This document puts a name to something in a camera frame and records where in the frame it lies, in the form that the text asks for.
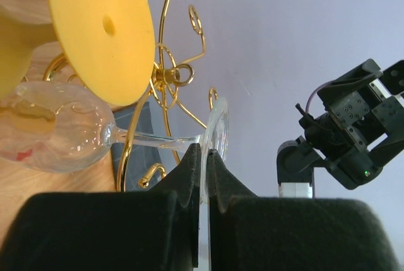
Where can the yellow goblet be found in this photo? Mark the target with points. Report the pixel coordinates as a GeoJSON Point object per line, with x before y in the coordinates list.
{"type": "Point", "coordinates": [110, 44]}

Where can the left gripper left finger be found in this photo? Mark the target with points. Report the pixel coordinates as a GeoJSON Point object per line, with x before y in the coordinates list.
{"type": "Point", "coordinates": [139, 230]}

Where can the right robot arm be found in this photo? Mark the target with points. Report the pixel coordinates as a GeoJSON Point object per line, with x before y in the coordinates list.
{"type": "Point", "coordinates": [295, 163]}

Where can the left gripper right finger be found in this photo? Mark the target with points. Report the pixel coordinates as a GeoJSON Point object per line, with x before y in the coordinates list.
{"type": "Point", "coordinates": [249, 232]}

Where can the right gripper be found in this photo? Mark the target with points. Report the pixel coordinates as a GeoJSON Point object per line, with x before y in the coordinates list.
{"type": "Point", "coordinates": [362, 128]}

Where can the clear wine glass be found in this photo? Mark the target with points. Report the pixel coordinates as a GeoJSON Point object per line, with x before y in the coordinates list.
{"type": "Point", "coordinates": [63, 127]}

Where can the gold wire glass rack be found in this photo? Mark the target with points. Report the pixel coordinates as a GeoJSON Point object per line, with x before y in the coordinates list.
{"type": "Point", "coordinates": [164, 80]}

